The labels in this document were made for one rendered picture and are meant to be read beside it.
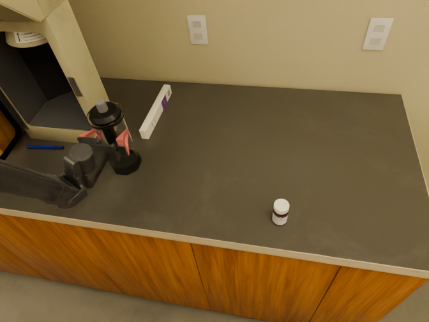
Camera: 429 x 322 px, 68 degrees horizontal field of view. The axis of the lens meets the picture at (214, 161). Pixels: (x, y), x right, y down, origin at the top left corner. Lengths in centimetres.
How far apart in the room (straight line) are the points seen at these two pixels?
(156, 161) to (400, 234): 76
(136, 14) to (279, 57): 57
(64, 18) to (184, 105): 52
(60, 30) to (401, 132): 110
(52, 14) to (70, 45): 10
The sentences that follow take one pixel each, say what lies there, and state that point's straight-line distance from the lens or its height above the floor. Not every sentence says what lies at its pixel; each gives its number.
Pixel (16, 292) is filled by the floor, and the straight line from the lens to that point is 223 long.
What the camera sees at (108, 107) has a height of 118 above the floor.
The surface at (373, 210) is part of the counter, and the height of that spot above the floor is 94.
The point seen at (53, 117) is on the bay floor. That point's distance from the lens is 131.
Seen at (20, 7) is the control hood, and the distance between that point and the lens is 91.
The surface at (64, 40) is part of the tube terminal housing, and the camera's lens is 101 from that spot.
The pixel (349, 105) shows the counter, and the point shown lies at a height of 94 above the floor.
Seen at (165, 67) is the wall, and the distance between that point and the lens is 144.
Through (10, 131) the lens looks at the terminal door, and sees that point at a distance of 130.
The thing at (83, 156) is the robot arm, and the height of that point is 119.
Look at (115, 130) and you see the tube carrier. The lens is 97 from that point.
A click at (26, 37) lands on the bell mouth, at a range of 108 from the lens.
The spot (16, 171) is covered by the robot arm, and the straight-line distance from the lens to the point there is 73.
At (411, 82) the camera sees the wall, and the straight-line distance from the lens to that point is 144.
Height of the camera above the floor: 175
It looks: 50 degrees down
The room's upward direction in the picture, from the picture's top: 7 degrees counter-clockwise
